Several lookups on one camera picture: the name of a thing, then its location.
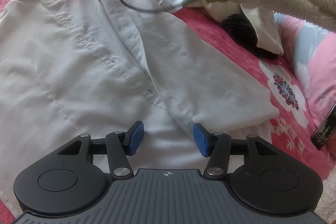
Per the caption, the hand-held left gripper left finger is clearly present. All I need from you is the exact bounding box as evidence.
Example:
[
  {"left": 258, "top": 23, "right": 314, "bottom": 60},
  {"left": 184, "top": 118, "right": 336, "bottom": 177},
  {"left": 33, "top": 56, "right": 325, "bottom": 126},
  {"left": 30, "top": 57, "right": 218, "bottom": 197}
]
[{"left": 58, "top": 120, "right": 145, "bottom": 180}]

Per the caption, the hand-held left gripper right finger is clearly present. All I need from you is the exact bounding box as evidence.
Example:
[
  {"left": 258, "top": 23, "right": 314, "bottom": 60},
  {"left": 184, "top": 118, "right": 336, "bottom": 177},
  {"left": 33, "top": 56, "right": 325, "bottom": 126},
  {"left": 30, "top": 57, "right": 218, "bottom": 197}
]
[{"left": 193, "top": 123, "right": 282, "bottom": 178}]

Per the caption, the white shirt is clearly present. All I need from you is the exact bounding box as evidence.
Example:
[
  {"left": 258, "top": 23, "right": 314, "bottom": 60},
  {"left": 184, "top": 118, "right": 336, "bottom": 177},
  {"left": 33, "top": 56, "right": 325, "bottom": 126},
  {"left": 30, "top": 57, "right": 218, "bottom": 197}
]
[{"left": 0, "top": 0, "right": 279, "bottom": 214}]

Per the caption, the pink blue floral pillow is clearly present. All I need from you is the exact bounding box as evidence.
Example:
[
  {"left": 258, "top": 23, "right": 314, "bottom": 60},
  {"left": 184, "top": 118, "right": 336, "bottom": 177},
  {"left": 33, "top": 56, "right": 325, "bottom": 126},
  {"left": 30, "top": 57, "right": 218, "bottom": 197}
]
[{"left": 273, "top": 12, "right": 336, "bottom": 122}]

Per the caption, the pink floral blanket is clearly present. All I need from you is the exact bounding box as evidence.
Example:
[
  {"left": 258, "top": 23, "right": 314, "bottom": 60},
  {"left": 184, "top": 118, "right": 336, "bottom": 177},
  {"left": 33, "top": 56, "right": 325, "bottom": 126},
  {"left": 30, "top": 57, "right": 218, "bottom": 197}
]
[{"left": 0, "top": 0, "right": 336, "bottom": 224}]

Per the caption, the black cloth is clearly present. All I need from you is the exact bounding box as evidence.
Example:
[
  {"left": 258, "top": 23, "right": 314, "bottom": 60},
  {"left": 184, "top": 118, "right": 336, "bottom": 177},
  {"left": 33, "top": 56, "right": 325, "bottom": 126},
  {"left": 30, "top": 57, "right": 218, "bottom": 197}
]
[{"left": 222, "top": 13, "right": 280, "bottom": 60}]

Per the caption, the cream smooth cloth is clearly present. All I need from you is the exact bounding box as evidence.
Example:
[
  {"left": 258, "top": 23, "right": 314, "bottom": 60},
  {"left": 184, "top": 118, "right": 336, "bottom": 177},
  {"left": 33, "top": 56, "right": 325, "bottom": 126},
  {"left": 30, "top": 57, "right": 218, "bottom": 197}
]
[{"left": 240, "top": 2, "right": 285, "bottom": 56}]

